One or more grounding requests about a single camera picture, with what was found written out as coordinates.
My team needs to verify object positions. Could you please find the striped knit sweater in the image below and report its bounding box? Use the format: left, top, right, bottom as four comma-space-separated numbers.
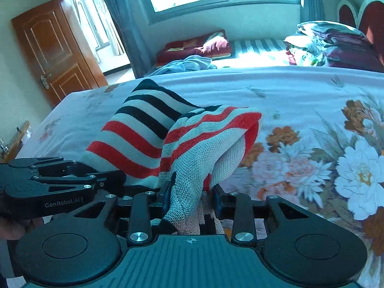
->
80, 79, 262, 235

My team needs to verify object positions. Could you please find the person's left hand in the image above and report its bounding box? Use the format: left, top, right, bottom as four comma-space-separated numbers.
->
0, 217, 44, 240

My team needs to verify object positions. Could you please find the wooden desk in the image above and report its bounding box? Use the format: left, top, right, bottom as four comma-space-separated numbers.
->
1, 120, 30, 163

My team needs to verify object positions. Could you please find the white floral bed sheet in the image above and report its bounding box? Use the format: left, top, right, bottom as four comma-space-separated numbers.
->
19, 67, 383, 287

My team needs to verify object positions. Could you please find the brown wooden door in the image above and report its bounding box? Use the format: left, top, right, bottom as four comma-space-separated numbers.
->
11, 0, 107, 107

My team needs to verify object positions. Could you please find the light blue crumpled garment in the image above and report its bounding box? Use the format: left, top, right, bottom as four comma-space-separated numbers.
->
148, 55, 217, 76

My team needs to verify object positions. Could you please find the striped mattress cover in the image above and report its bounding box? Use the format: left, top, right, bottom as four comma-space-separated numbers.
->
212, 39, 290, 68

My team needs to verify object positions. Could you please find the red folded blanket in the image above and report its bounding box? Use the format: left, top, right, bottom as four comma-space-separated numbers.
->
156, 30, 232, 68

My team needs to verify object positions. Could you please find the blue-grey left curtain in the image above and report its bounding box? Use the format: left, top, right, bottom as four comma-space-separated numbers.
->
104, 0, 153, 78

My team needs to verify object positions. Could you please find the blue-grey curtain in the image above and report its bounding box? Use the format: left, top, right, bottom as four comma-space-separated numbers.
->
104, 0, 153, 78
301, 0, 325, 22

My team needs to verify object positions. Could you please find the pile of colourful bedding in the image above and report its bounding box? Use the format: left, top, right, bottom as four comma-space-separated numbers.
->
284, 21, 383, 73

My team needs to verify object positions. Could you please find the red heart-shaped headboard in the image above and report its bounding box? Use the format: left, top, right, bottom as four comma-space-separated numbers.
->
336, 0, 383, 55

